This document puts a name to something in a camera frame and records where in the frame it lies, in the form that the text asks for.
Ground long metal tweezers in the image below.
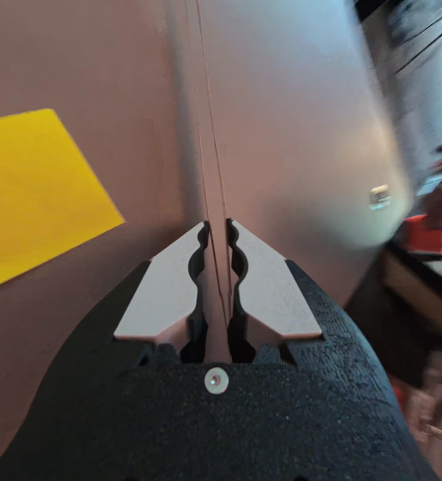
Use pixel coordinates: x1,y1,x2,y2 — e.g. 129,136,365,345
185,0,233,327

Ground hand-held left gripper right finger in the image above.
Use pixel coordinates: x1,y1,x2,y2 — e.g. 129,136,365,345
226,219,323,363

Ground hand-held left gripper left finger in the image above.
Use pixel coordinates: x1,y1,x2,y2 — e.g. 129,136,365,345
114,221,210,363

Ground yellow sticky note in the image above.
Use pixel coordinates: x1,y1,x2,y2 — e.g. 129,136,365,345
0,108,126,291

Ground red rectangular object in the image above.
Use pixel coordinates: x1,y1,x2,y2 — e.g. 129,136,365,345
403,215,442,255

